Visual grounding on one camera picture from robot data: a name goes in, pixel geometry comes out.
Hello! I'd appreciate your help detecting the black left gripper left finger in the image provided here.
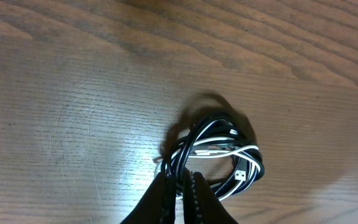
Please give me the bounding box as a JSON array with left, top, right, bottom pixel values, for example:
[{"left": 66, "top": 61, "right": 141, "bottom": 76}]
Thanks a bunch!
[{"left": 121, "top": 173, "right": 177, "bottom": 224}]

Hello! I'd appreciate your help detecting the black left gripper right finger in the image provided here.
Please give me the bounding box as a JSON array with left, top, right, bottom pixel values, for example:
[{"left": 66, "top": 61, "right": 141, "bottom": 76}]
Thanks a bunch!
[{"left": 183, "top": 171, "right": 237, "bottom": 224}]

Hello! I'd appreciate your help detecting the white USB cable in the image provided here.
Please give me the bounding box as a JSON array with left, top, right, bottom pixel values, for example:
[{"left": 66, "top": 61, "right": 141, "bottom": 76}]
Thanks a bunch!
[{"left": 154, "top": 119, "right": 261, "bottom": 202}]

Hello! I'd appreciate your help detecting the black USB cable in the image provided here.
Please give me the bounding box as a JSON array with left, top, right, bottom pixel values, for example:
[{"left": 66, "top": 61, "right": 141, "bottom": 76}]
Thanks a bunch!
[{"left": 160, "top": 111, "right": 265, "bottom": 200}]

